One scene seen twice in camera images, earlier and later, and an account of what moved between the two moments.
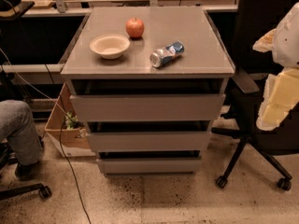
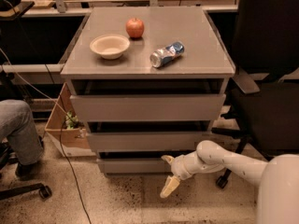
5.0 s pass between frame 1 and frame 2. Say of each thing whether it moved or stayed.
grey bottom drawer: stayed
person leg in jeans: stayed
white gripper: moved
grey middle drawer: stayed
